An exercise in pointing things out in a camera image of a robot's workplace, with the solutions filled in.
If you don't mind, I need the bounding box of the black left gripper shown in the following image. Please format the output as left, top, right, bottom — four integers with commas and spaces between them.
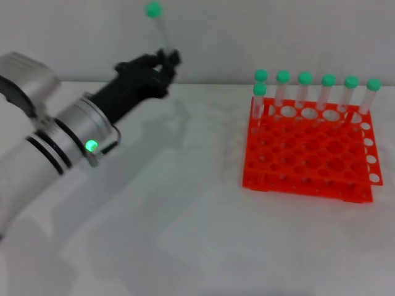
88, 47, 183, 124

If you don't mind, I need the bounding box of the green-capped clear test tube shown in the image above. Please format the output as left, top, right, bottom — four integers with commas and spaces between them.
335, 75, 359, 124
314, 73, 336, 121
254, 68, 268, 93
252, 82, 267, 136
274, 70, 291, 118
144, 1, 173, 55
351, 78, 383, 124
294, 72, 313, 120

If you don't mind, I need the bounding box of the orange test tube rack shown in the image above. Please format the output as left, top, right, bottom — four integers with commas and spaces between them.
241, 96, 385, 204

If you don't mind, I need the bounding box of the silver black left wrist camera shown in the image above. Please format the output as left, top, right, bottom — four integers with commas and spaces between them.
0, 52, 62, 120

